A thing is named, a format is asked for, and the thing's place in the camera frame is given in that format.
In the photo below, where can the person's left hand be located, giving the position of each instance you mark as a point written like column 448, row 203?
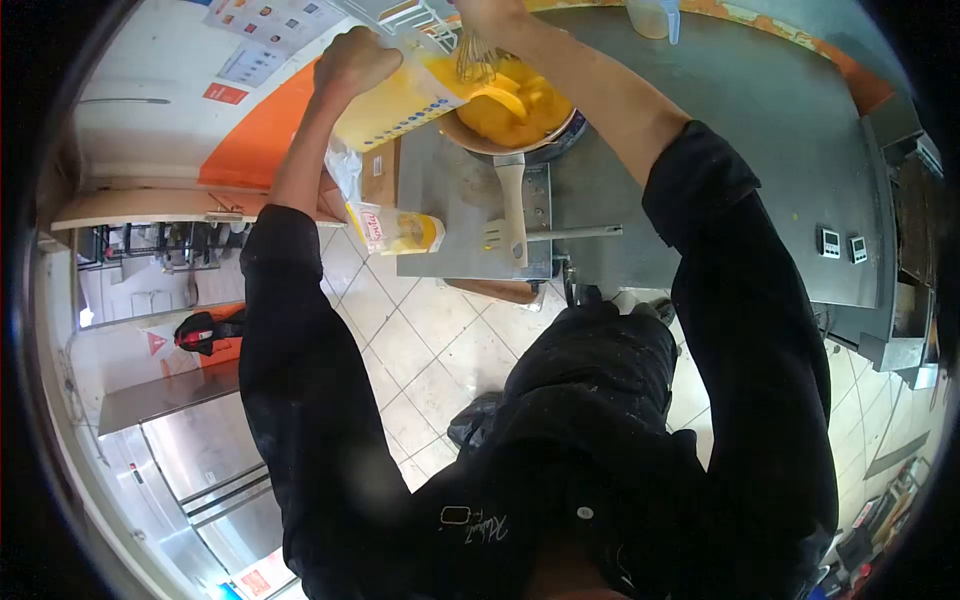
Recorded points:
column 352, row 64

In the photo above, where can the person's right hand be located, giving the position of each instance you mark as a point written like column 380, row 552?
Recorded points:
column 484, row 11

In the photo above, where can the person's left fingers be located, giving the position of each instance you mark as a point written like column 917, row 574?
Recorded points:
column 381, row 51

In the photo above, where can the clear plastic bag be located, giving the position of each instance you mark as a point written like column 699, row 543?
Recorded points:
column 343, row 169

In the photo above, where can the brown cardboard piece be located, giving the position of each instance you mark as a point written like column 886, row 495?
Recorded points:
column 380, row 176

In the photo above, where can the yellow carton with red label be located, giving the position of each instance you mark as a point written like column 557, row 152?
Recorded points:
column 397, row 232

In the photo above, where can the brown wooden board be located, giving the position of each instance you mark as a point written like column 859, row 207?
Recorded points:
column 491, row 289

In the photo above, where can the clear measuring jug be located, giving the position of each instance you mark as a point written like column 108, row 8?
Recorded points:
column 651, row 19

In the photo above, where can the beige counter with shelves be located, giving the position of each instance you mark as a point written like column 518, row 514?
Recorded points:
column 150, row 206

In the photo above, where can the black and red bag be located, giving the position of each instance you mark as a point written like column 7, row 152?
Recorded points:
column 202, row 335

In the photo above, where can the red triangle warning sign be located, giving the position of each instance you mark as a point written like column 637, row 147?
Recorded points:
column 157, row 343

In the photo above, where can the person's legs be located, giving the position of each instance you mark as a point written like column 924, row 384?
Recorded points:
column 600, row 360

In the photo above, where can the stainless steel refrigerator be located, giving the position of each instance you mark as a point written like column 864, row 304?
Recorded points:
column 202, row 450

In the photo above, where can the small white digital timer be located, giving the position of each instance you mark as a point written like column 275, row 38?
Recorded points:
column 829, row 242
column 858, row 250

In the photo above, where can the person's body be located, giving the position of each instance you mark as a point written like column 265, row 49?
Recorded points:
column 562, row 510

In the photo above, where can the stainless steel appliance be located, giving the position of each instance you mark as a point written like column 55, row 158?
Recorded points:
column 911, row 247

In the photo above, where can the wall poster with pictures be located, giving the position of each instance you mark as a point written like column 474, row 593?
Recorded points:
column 270, row 34

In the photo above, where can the small red wall sign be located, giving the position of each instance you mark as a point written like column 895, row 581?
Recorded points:
column 224, row 94

